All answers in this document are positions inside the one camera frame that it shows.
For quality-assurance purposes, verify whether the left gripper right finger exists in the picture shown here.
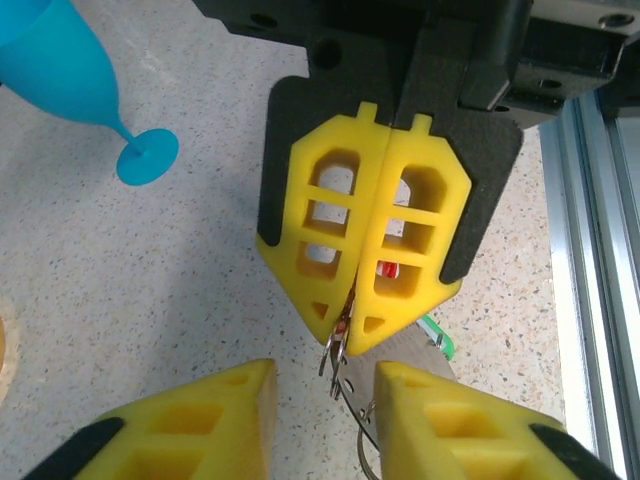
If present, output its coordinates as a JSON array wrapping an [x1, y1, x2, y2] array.
[[374, 359, 624, 480]]

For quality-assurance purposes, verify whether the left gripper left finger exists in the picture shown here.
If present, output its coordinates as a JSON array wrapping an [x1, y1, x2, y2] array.
[[22, 357, 279, 480]]

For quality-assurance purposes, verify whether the key with green tag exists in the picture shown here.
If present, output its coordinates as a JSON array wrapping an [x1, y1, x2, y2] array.
[[417, 313, 457, 362]]

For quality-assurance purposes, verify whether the metal key plate with rings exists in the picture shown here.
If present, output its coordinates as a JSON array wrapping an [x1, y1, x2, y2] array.
[[318, 324, 459, 474]]

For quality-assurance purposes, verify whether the teal plastic goblet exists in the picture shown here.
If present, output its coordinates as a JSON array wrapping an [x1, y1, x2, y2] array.
[[0, 0, 180, 187]]

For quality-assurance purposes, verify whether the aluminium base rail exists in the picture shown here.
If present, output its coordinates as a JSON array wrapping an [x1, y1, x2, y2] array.
[[538, 89, 640, 480]]

